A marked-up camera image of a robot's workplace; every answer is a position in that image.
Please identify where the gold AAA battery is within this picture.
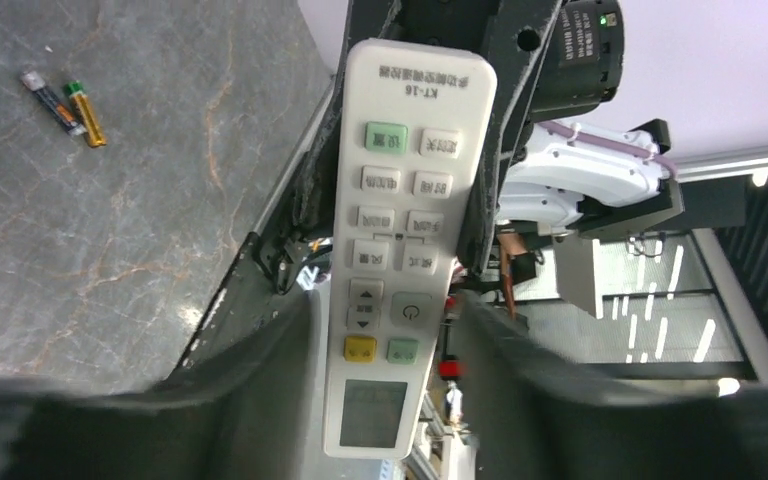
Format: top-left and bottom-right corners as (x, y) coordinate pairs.
(62, 81), (107, 148)

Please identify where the white remote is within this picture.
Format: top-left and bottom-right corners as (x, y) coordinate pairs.
(323, 39), (497, 459)

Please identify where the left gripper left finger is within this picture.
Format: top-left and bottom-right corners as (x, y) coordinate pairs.
(0, 291), (322, 479)

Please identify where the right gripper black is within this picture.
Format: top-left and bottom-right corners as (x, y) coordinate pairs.
(293, 0), (563, 275)

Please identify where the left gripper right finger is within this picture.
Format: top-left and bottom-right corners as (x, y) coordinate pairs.
(450, 291), (768, 479)

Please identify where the dark AAA battery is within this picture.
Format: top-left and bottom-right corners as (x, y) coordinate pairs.
(19, 71), (86, 136)

